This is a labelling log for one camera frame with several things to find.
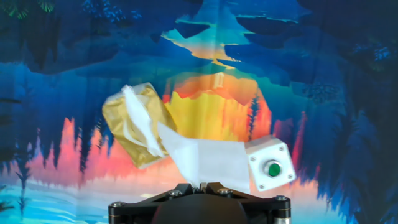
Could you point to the white box with green button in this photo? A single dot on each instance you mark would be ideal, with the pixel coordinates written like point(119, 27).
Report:
point(258, 174)

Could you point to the colourful forest print cloth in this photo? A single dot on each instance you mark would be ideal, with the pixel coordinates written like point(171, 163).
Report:
point(77, 77)

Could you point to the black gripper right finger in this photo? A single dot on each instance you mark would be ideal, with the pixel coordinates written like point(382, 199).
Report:
point(230, 193)

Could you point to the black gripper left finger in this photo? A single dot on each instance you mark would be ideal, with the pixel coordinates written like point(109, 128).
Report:
point(174, 192)

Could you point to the white napkin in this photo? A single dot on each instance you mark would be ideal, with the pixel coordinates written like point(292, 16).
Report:
point(217, 161)
point(136, 118)

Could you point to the gold tissue pack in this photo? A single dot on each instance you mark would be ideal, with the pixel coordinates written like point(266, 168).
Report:
point(115, 118)

